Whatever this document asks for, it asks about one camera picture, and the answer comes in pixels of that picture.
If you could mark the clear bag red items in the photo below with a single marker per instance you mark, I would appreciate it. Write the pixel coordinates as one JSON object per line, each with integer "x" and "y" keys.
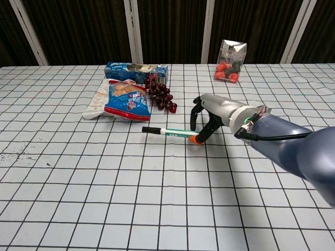
{"x": 230, "y": 65}

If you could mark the white translucent snack packet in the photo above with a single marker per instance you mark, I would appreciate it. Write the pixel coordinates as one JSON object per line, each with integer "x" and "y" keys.
{"x": 96, "y": 104}

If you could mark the dark red grape bunch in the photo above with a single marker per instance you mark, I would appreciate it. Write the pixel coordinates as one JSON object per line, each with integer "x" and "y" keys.
{"x": 161, "y": 95}

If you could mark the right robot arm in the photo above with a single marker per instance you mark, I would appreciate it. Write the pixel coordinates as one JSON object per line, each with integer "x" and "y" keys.
{"x": 301, "y": 154}

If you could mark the green white marker body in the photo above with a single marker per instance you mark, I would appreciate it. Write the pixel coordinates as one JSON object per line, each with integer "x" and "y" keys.
{"x": 175, "y": 134}

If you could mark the checkered white tablecloth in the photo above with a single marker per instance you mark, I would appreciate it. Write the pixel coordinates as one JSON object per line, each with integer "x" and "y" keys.
{"x": 157, "y": 196}

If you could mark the blue bread snack bag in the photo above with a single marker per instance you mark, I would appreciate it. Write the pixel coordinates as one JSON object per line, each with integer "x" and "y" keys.
{"x": 128, "y": 104}

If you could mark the blue cookie box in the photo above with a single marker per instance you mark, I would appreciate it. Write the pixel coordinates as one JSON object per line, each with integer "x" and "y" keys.
{"x": 123, "y": 72}

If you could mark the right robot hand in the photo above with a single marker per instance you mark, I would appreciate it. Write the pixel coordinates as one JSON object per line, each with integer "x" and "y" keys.
{"x": 222, "y": 107}

